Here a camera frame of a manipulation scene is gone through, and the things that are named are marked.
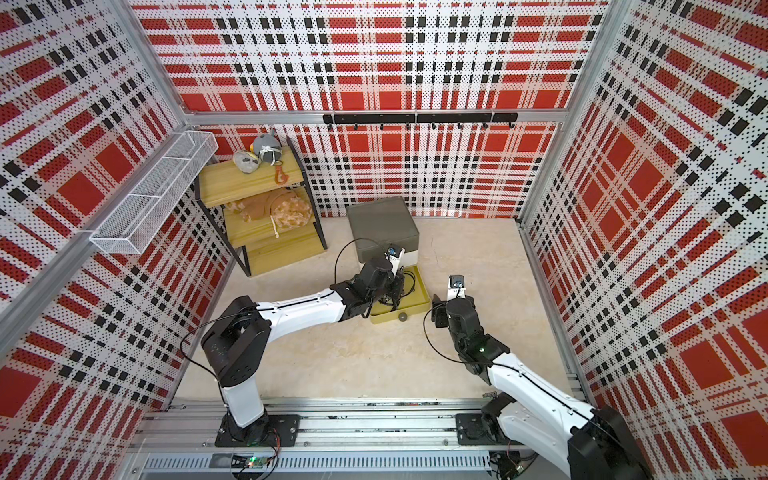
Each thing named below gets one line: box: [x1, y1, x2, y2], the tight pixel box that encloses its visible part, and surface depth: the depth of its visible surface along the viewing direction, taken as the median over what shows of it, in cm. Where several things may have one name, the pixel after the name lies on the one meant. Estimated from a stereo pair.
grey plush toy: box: [253, 134, 283, 166], surface depth 88 cm
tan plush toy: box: [226, 189, 312, 238], surface depth 91 cm
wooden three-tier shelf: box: [195, 136, 327, 277], surface depth 92 cm
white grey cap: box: [232, 151, 260, 174], surface depth 86 cm
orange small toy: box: [275, 166, 288, 184], surface depth 88 cm
